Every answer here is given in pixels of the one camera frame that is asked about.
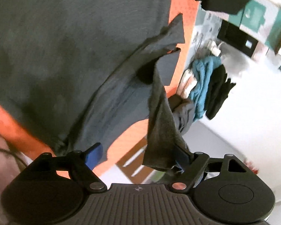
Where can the black cloth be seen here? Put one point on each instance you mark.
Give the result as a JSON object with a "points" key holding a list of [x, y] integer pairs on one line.
{"points": [[217, 91]]}

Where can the black box appliance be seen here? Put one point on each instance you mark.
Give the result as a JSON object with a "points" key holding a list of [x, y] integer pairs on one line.
{"points": [[236, 38]]}

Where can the blue towel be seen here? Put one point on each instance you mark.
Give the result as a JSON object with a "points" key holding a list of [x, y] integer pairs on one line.
{"points": [[202, 82]]}

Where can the white folded cloth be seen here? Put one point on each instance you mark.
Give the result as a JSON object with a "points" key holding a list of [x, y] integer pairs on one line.
{"points": [[188, 84]]}

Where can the wooden chair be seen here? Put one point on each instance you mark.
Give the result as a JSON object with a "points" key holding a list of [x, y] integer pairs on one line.
{"points": [[134, 149]]}

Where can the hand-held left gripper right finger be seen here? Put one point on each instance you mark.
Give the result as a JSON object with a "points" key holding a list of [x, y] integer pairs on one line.
{"points": [[181, 158]]}

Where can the teal and white box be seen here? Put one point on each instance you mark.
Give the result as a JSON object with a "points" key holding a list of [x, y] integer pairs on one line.
{"points": [[257, 16]]}

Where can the grey crumpled clothes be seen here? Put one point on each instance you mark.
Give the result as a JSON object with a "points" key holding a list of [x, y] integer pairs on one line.
{"points": [[183, 114]]}

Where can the dark grey garment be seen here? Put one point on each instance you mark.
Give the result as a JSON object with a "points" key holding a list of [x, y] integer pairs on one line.
{"points": [[72, 51]]}

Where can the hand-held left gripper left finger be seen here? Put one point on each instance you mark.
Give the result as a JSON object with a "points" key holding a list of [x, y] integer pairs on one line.
{"points": [[93, 154]]}

